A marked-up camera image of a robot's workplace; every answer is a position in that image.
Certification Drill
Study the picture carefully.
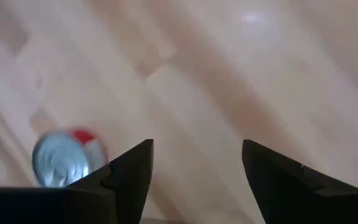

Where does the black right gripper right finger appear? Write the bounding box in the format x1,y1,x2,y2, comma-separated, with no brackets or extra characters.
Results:
242,139,358,224

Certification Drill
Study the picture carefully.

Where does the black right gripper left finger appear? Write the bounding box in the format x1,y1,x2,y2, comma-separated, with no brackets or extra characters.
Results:
53,139,154,224

